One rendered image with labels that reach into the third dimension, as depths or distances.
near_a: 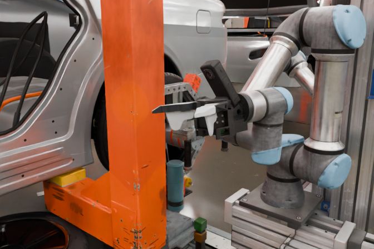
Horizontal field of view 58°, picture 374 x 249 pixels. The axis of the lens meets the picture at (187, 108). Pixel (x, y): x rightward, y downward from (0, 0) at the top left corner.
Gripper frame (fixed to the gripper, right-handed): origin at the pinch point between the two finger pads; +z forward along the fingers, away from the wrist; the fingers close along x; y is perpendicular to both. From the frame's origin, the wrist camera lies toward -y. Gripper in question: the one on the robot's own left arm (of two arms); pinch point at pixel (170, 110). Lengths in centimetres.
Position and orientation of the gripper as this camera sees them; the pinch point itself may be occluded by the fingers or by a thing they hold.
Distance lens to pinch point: 66.6
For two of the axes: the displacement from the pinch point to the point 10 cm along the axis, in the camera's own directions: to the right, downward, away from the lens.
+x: -6.0, -0.4, 8.0
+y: 0.8, 9.9, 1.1
